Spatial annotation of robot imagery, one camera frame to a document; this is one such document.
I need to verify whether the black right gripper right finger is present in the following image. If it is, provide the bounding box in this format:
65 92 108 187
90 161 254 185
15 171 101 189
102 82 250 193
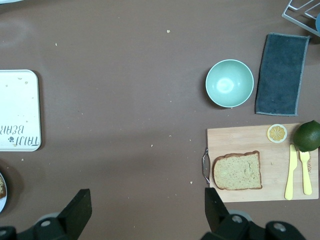
204 187 230 235

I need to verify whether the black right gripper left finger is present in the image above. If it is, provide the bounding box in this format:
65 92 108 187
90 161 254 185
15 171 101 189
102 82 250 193
57 188 92 240

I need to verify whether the plain brown bread slice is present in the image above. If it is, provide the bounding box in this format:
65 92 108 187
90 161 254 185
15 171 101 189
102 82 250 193
212 150 263 191

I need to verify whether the white round plate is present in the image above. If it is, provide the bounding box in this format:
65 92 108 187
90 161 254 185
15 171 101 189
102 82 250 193
0 171 8 215

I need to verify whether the wooden cutting board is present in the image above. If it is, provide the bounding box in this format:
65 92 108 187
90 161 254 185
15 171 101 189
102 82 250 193
201 121 320 203

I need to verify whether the yellow plastic knife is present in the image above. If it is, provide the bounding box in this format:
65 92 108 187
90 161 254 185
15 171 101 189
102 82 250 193
284 144 298 201

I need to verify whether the yellow plastic fork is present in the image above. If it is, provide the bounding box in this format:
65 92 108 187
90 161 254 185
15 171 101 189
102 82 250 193
298 149 313 196

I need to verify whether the lemon slice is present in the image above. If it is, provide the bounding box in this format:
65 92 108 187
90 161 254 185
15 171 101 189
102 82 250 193
266 123 288 144

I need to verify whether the green avocado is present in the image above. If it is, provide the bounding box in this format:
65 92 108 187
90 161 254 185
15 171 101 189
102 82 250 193
292 120 320 153

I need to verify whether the cream bear print tray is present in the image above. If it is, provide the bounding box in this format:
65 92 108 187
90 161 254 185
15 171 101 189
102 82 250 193
0 69 42 152

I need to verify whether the mint green bowl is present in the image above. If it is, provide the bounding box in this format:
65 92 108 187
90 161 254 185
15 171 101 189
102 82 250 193
205 59 255 109

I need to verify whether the brown table cover mat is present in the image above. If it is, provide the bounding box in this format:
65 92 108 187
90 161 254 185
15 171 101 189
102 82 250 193
0 0 320 240

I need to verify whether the dark grey cloth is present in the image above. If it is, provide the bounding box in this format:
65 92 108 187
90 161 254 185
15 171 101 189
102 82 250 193
254 32 312 117

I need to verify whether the silver wire rack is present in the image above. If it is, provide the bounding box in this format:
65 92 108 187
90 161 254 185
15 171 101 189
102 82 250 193
281 0 320 37

